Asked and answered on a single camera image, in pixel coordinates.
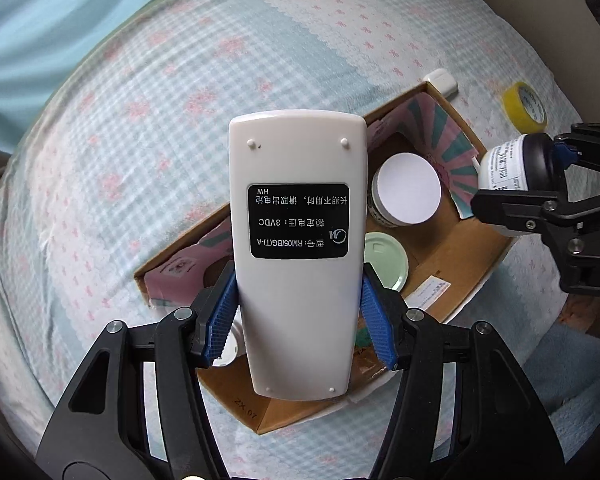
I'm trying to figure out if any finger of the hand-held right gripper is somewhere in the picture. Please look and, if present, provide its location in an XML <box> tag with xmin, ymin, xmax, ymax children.
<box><xmin>470</xmin><ymin>180</ymin><xmax>600</xmax><ymax>257</ymax></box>
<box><xmin>552</xmin><ymin>121</ymin><xmax>600</xmax><ymax>180</ymax></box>

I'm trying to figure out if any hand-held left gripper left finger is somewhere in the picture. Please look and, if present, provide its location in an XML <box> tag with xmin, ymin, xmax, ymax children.
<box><xmin>35</xmin><ymin>259</ymin><xmax>241</xmax><ymax>480</ymax></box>

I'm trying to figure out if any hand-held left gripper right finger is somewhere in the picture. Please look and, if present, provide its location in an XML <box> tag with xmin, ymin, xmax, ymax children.
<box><xmin>361</xmin><ymin>261</ymin><xmax>564</xmax><ymax>480</ymax></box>

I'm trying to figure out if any black cap bottle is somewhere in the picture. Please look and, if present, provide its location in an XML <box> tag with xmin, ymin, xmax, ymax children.
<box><xmin>475</xmin><ymin>132</ymin><xmax>567</xmax><ymax>237</ymax></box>

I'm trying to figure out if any green lid jar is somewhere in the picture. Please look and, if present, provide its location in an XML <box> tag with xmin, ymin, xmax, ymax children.
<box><xmin>364</xmin><ymin>231</ymin><xmax>411</xmax><ymax>291</ymax></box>

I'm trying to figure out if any cardboard box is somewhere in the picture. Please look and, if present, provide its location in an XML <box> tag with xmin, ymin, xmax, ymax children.
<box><xmin>132</xmin><ymin>80</ymin><xmax>515</xmax><ymax>436</ymax></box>

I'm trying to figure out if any white lid jar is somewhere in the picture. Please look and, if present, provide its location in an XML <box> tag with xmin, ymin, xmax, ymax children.
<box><xmin>370</xmin><ymin>152</ymin><xmax>443</xmax><ymax>228</ymax></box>

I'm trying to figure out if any white remote control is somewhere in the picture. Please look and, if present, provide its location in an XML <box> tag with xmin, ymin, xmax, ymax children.
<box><xmin>228</xmin><ymin>112</ymin><xmax>370</xmax><ymax>401</ymax></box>

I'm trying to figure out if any yellow tape roll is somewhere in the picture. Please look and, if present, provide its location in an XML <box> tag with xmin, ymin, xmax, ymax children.
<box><xmin>502</xmin><ymin>81</ymin><xmax>548</xmax><ymax>133</ymax></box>

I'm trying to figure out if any light blue blanket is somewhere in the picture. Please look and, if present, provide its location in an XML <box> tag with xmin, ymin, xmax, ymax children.
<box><xmin>522</xmin><ymin>320</ymin><xmax>600</xmax><ymax>480</ymax></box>

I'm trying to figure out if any white earbuds case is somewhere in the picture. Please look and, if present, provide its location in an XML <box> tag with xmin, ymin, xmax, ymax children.
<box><xmin>425</xmin><ymin>69</ymin><xmax>460</xmax><ymax>97</ymax></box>

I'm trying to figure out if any checked floral bed sheet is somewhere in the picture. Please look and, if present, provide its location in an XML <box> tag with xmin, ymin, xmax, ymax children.
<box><xmin>0</xmin><ymin>0</ymin><xmax>600</xmax><ymax>480</ymax></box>

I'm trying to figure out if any light blue hanging cloth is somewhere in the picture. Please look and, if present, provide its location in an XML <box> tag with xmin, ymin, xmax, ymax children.
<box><xmin>0</xmin><ymin>0</ymin><xmax>261</xmax><ymax>117</ymax></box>

